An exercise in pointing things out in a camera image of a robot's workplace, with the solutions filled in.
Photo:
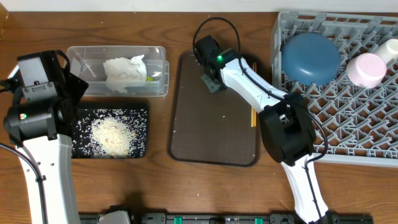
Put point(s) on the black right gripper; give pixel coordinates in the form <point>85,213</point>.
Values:
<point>213,83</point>

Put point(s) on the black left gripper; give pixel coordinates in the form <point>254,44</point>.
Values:
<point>74,85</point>

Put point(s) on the wooden chopstick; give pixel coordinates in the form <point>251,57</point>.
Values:
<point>254,67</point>
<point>253,118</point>

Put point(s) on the white paper napkin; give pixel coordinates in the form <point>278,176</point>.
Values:
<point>123,72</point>

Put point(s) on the dark blue plate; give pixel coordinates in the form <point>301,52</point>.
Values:
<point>310,58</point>

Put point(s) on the pink plastic bowl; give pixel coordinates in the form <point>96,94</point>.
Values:
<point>366,70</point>

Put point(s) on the cream plastic cup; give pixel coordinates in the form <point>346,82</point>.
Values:
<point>388,50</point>

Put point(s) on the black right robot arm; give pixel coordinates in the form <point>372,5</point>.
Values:
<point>287,129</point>

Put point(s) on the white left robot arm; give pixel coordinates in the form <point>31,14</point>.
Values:
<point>47,166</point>

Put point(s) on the clear plastic waste bin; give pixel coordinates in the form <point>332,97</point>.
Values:
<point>87,64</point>

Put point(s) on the grey plastic dishwasher rack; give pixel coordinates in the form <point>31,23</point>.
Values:
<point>360,123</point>

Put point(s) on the black tray with rice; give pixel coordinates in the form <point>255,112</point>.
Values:
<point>135,116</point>

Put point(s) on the pile of rice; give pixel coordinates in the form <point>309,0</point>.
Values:
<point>111,138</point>

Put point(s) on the dark brown serving tray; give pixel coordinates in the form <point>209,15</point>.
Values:
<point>210,128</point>

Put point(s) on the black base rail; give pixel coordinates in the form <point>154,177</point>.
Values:
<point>122,217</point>

